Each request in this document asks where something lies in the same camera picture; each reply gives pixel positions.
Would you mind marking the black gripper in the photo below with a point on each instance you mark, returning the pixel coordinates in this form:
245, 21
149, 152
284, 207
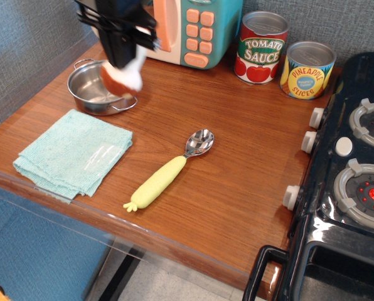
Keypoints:
117, 16

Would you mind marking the pineapple slices can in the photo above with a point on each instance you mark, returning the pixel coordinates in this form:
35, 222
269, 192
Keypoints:
307, 69

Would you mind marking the black toy stove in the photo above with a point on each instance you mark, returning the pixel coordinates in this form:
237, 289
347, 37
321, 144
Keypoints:
331, 237

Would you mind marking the brown white plush mushroom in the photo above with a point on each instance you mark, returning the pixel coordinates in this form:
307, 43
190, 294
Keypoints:
127, 81

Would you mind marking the spoon with yellow handle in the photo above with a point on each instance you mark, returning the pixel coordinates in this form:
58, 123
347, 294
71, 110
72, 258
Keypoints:
198, 143

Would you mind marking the small steel pot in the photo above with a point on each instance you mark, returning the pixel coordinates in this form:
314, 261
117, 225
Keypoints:
90, 95

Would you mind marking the teal toy microwave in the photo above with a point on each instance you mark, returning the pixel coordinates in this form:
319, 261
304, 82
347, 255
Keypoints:
195, 34

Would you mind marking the light blue folded cloth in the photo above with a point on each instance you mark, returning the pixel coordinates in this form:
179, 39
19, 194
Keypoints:
73, 156

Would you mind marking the tomato sauce can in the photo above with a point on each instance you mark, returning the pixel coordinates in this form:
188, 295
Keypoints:
262, 39

